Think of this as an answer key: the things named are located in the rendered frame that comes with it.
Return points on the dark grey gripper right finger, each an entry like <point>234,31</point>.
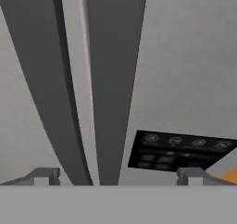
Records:
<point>192,174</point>

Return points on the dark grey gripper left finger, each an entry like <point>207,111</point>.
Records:
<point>43,174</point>

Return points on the orange round object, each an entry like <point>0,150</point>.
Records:
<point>231,176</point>

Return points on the grey fridge door with panel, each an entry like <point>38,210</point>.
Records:
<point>188,64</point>

